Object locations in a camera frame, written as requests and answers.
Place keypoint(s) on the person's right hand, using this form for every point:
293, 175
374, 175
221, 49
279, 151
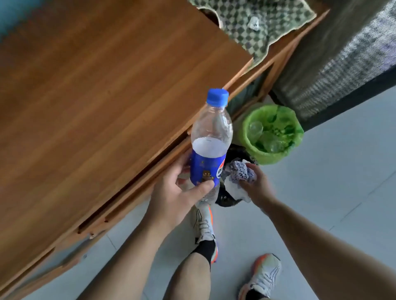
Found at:
260, 190

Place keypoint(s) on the person's left hand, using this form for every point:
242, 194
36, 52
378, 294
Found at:
168, 197

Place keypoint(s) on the person's left thumb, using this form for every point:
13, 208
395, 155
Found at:
199, 190

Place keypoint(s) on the person's right fingers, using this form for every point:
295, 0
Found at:
252, 185

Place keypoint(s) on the white paper wrapper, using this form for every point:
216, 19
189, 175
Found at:
237, 187

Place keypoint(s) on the clear plastic bottle blue label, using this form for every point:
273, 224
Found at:
212, 129

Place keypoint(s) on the person's left forearm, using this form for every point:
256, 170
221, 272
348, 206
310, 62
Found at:
130, 262

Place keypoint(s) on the person's right forearm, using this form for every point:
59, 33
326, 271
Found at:
324, 256

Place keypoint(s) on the black trash bag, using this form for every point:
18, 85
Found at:
225, 199

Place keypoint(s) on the trash bin with green bag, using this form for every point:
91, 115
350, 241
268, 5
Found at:
250, 148

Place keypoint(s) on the person's left white orange shoe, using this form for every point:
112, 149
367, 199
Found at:
204, 227

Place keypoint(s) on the person's white orange shoe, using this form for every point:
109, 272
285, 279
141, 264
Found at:
263, 276
204, 227

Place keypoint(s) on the clear crushed plastic bottle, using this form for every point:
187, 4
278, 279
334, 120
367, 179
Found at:
256, 127
272, 144

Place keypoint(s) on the person's left black sock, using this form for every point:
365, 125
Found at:
204, 250

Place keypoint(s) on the person's black sock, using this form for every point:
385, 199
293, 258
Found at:
204, 250
255, 295

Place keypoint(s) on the person's left leg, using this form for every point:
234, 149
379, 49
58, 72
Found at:
188, 278

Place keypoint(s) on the person's right white orange shoe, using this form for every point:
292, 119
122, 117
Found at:
263, 276

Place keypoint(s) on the person's right black sock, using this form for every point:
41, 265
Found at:
255, 295

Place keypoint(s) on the brown wooden desk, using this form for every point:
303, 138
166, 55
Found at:
92, 99

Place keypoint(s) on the green checkered cloth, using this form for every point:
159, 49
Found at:
266, 40

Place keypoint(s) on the grey curtain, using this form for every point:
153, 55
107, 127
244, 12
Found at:
340, 58

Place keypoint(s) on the small white plastic scrap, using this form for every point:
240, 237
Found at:
254, 23

